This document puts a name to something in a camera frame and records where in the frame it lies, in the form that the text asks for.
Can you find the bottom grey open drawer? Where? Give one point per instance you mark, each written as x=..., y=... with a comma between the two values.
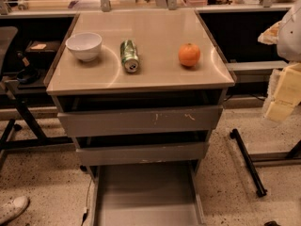
x=158, y=194

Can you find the middle grey drawer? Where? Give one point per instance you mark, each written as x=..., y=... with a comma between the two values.
x=140, y=154

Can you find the white ceramic bowl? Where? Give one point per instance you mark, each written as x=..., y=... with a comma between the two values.
x=84, y=46

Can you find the black desk frame left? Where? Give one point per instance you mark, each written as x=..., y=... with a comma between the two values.
x=20, y=105

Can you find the white shoe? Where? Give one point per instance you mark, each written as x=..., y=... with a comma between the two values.
x=12, y=209

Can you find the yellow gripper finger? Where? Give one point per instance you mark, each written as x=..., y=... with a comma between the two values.
x=284, y=93

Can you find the top grey drawer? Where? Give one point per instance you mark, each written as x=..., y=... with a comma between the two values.
x=140, y=121

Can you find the green soda can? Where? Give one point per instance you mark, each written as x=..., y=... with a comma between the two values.
x=129, y=56

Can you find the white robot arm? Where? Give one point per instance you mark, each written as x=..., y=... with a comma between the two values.
x=286, y=35

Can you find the grey drawer cabinet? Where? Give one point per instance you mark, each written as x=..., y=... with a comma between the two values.
x=161, y=80

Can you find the black table leg right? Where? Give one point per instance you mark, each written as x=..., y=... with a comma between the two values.
x=261, y=191

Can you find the orange fruit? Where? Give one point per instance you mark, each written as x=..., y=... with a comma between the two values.
x=189, y=54

